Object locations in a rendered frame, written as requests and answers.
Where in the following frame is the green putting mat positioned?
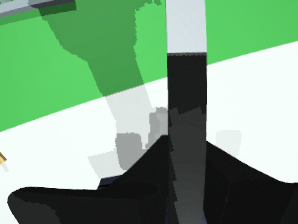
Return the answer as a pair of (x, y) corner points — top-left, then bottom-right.
(0, 0), (298, 132)

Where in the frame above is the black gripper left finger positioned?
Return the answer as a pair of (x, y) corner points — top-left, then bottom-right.
(7, 135), (169, 224)

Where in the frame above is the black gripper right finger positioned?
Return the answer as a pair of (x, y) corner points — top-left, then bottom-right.
(202, 141), (298, 224)

